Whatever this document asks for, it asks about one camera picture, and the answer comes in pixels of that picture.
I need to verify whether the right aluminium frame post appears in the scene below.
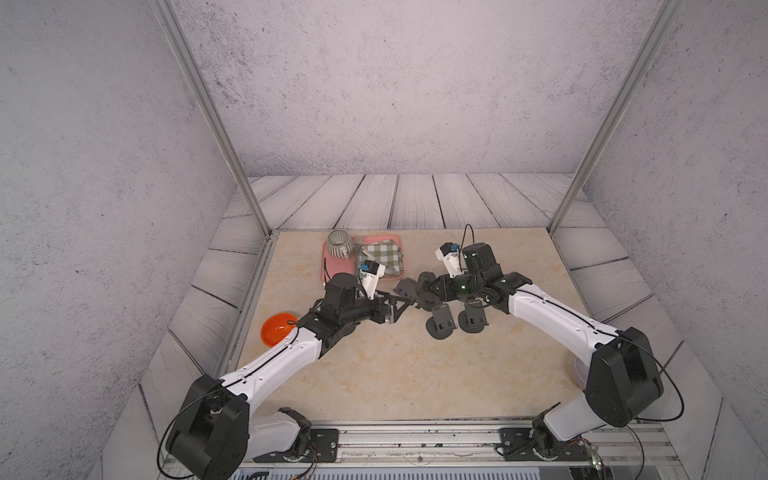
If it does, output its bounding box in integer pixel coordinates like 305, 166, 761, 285
547, 0, 683, 238

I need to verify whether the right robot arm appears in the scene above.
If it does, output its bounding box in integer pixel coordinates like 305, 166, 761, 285
417, 243, 664, 457

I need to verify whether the pink tray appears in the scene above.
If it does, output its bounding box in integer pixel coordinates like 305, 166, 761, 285
320, 234, 405, 282

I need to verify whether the green checkered cloth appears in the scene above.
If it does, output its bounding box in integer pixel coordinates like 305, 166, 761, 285
356, 239, 404, 278

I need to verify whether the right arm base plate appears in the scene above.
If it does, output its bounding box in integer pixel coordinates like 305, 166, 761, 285
495, 427, 591, 462

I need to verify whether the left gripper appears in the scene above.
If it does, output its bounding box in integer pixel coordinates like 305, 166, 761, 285
337, 288, 410, 329

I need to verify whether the left aluminium frame post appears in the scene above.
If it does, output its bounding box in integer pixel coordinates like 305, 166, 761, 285
151, 0, 272, 237

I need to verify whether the lilac ceramic bowl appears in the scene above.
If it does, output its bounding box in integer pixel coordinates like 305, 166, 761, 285
573, 357, 589, 389

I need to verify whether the white handled spoon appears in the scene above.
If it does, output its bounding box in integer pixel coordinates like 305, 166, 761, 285
360, 247, 379, 262

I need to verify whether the orange plastic bowl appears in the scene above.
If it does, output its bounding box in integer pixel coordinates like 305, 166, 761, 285
260, 312, 298, 347

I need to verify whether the dark green phone stand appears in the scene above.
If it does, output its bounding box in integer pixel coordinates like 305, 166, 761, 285
394, 272, 442, 312
458, 299, 488, 334
426, 304, 457, 340

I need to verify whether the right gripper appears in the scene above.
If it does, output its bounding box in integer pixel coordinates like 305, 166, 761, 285
425, 273, 485, 301

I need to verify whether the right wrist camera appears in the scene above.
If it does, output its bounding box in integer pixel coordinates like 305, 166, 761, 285
435, 242, 462, 278

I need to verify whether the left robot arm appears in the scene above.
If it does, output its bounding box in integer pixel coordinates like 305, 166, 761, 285
161, 273, 413, 479

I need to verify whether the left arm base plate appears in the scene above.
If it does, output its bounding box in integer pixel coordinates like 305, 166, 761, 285
252, 428, 340, 464

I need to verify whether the aluminium front rail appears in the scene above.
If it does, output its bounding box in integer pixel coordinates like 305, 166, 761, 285
231, 418, 688, 479

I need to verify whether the aluminium frame post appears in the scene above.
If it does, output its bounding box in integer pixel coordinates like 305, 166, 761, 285
151, 0, 272, 237
547, 0, 683, 238

